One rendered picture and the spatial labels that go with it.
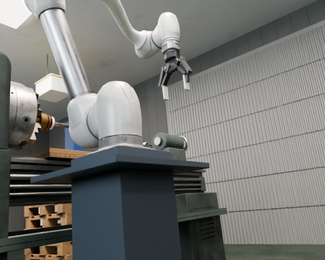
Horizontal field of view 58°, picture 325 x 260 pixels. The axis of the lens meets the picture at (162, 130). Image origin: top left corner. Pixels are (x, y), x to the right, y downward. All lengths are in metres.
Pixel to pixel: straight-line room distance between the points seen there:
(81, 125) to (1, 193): 0.36
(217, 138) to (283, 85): 1.24
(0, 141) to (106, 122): 0.39
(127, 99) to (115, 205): 0.37
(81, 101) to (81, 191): 0.37
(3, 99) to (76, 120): 0.27
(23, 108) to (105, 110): 0.46
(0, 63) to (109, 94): 0.45
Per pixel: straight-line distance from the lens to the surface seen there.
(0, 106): 1.22
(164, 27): 1.47
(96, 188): 0.95
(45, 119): 1.55
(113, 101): 1.02
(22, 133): 1.40
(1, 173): 1.17
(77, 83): 1.24
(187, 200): 1.92
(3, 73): 1.27
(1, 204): 1.16
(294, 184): 4.21
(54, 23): 1.32
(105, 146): 1.00
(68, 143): 1.64
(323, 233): 4.19
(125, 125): 1.00
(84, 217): 1.00
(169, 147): 2.14
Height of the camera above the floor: 0.61
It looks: 15 degrees up
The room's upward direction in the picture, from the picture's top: 6 degrees counter-clockwise
